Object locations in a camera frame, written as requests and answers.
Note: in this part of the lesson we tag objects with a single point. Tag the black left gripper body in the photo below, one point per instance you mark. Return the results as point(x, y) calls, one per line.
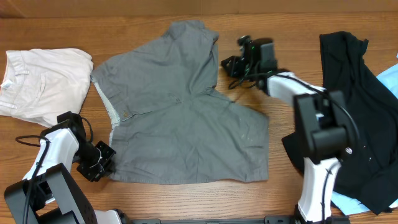
point(95, 166)

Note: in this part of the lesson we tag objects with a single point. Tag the folded beige shorts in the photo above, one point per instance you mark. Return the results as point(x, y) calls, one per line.
point(40, 84)

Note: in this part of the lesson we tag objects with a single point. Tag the black t-shirt with logo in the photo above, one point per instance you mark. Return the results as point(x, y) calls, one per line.
point(370, 176)

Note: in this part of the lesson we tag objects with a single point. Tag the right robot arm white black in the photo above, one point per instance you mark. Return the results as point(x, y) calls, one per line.
point(326, 132)

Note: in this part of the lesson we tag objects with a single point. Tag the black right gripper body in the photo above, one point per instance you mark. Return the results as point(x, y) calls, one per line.
point(250, 66)

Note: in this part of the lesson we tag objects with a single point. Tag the grey shorts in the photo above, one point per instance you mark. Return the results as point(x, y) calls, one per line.
point(169, 123)

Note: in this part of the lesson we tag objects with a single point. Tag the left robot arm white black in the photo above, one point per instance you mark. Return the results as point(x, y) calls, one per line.
point(48, 193)

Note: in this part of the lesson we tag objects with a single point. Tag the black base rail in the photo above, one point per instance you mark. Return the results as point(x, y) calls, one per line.
point(214, 221)

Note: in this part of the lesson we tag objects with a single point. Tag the light blue garment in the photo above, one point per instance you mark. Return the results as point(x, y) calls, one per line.
point(352, 206)

